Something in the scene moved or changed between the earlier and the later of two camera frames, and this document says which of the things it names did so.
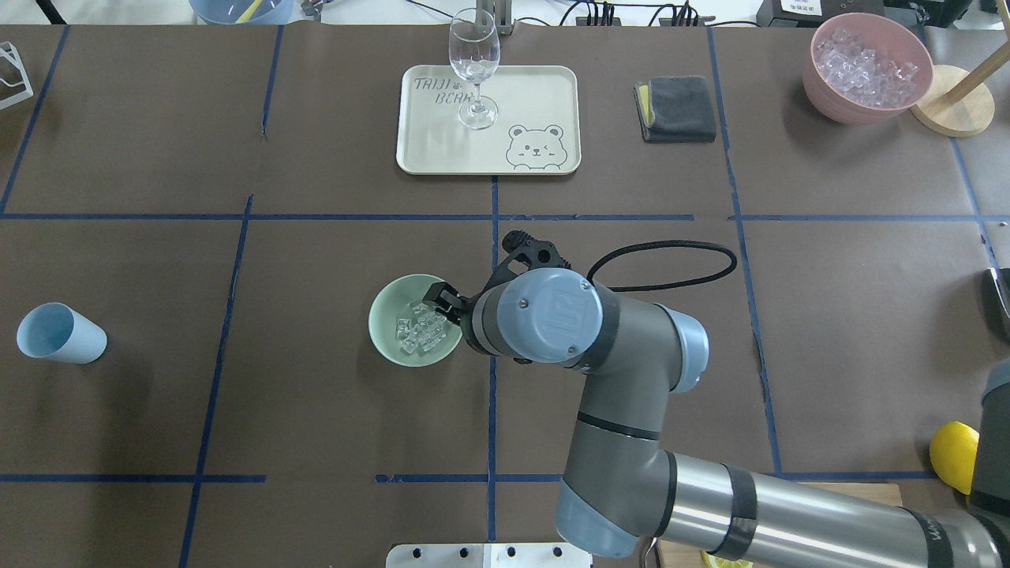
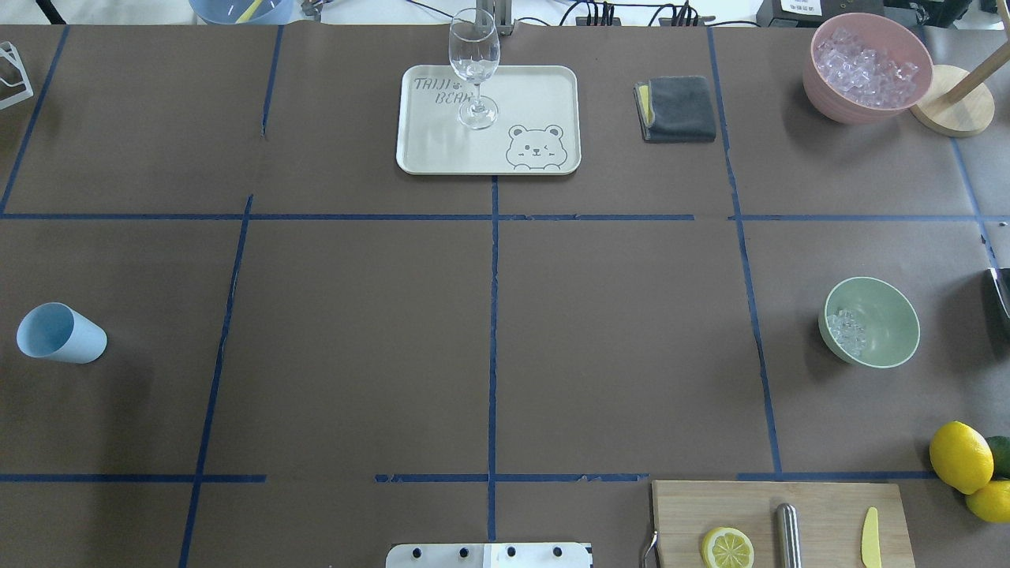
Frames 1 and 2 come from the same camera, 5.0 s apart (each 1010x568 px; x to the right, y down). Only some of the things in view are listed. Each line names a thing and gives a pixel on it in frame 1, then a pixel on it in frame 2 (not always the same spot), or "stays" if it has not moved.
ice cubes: x=422 y=331 → x=847 y=331
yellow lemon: x=953 y=450 stays
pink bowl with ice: x=864 y=68 stays
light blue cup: x=57 y=332 stays
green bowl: x=405 y=326 → x=887 y=314
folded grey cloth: x=675 y=110 stays
